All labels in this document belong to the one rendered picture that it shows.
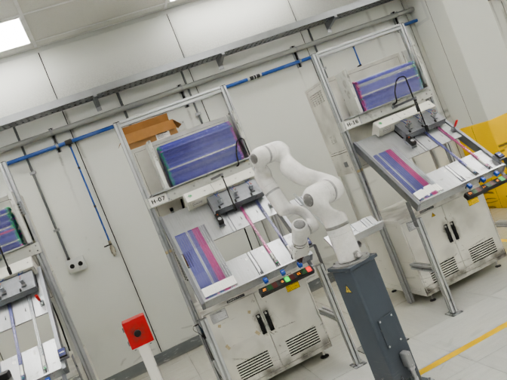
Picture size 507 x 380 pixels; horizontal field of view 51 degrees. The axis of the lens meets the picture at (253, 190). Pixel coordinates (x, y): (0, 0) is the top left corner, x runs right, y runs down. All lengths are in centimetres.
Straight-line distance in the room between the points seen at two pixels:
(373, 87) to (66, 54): 271
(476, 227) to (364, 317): 161
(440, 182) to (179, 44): 279
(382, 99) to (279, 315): 167
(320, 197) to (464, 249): 170
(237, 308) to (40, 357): 114
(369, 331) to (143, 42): 347
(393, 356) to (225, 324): 109
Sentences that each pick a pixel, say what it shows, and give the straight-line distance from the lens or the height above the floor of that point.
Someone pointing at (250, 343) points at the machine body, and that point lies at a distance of 340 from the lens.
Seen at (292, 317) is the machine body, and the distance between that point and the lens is 345.
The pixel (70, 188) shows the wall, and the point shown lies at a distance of 490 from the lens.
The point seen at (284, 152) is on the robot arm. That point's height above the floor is 132.
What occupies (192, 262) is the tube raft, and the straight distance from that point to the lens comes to 314.
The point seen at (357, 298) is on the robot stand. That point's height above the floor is 54.
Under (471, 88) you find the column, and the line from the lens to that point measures 569.
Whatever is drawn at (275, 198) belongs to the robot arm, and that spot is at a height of 111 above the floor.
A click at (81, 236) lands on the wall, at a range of 488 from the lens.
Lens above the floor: 129
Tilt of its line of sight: 2 degrees down
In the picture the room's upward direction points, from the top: 22 degrees counter-clockwise
